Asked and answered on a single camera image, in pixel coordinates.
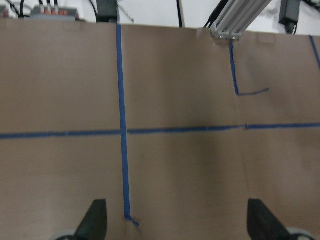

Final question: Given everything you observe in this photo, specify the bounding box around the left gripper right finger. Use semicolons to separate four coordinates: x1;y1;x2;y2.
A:
246;198;290;240

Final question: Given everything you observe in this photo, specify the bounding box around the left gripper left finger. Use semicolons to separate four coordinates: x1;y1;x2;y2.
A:
73;199;108;240

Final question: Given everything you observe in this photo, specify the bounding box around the black power adapter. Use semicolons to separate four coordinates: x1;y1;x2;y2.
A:
278;0;301;34

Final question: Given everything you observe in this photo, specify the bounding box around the aluminium frame post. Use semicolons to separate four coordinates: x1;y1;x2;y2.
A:
205;0;270;41

